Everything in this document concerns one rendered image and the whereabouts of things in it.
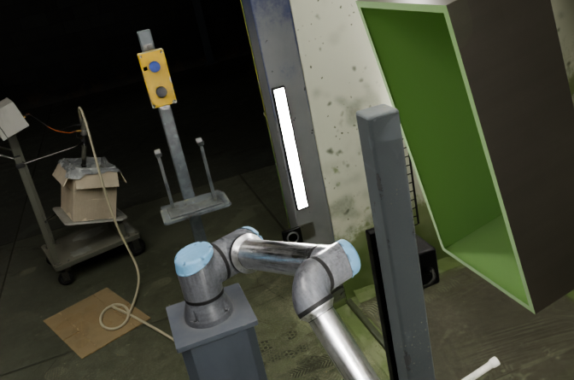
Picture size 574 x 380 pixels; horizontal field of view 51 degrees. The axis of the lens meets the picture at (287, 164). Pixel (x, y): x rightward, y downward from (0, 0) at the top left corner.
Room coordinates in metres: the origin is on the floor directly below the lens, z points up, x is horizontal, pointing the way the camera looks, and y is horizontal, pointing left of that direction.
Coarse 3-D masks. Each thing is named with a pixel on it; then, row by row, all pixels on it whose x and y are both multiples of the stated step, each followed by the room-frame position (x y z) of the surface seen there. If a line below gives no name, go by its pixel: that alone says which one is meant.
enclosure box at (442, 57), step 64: (384, 0) 2.15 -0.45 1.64; (448, 0) 1.80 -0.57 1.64; (512, 0) 1.83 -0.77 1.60; (384, 64) 2.36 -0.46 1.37; (448, 64) 2.44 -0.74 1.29; (512, 64) 1.82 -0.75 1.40; (448, 128) 2.44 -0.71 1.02; (512, 128) 1.82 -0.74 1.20; (448, 192) 2.43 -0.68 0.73; (512, 192) 1.82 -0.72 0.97; (512, 256) 2.19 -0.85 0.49
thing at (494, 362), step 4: (492, 360) 1.68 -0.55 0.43; (496, 360) 1.67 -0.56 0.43; (484, 364) 1.68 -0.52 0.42; (488, 364) 1.67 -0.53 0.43; (492, 364) 1.67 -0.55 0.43; (496, 364) 1.66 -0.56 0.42; (500, 364) 1.67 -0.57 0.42; (480, 368) 1.66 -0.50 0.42; (484, 368) 1.66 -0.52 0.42; (488, 368) 1.66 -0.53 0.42; (472, 372) 1.66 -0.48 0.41; (476, 372) 1.65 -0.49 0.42; (480, 372) 1.65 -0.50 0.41; (484, 372) 1.66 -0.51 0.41; (468, 376) 1.65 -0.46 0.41; (472, 376) 1.65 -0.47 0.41; (476, 376) 1.65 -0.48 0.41; (480, 376) 1.65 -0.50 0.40
